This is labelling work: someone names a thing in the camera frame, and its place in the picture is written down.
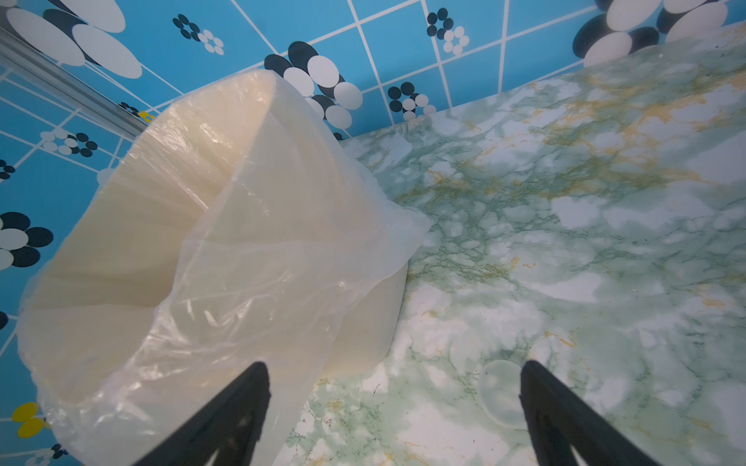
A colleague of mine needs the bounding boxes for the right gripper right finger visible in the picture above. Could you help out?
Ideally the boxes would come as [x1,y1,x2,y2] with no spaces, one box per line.
[520,360,657,465]

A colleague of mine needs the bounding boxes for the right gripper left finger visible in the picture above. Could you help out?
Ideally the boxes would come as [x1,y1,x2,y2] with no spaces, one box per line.
[137,361,271,466]

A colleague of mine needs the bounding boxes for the clear jar lid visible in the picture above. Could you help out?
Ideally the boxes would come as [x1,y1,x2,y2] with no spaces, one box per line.
[477,360,526,430]

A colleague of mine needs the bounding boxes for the clear plastic bin liner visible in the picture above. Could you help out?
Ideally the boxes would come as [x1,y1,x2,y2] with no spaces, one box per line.
[16,68,433,466]

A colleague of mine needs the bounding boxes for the left aluminium corner post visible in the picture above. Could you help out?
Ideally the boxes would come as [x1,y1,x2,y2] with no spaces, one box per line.
[1,29,147,139]

